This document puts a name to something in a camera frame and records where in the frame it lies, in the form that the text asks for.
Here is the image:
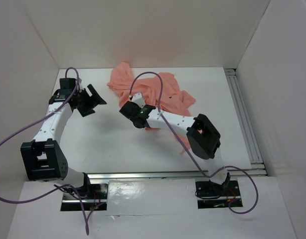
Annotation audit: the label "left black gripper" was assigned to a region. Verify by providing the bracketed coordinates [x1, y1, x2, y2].
[73, 84, 106, 118]

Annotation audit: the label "pink zip-up jacket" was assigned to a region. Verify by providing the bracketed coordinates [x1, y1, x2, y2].
[107, 61, 196, 156]

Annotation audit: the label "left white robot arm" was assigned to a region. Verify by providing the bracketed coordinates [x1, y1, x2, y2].
[20, 78, 106, 199]

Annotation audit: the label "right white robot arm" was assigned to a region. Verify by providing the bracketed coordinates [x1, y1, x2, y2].
[120, 101, 230, 195]

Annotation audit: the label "right side aluminium rails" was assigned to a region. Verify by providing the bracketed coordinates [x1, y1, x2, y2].
[224, 69, 268, 176]

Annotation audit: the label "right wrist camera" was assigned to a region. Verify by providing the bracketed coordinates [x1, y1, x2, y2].
[131, 93, 146, 108]

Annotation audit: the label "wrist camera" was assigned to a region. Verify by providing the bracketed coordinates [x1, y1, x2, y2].
[59, 78, 76, 91]
[131, 93, 146, 108]

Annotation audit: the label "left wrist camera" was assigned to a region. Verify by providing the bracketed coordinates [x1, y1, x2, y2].
[59, 78, 76, 91]

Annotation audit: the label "front aluminium rail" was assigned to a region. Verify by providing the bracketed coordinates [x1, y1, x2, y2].
[87, 170, 220, 181]

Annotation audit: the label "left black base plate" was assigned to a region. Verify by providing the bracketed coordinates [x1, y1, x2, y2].
[60, 183, 109, 212]

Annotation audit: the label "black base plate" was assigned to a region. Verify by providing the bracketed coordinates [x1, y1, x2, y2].
[60, 183, 109, 212]
[195, 180, 243, 209]

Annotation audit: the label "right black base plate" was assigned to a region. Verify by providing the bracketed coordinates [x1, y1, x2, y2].
[195, 180, 243, 209]

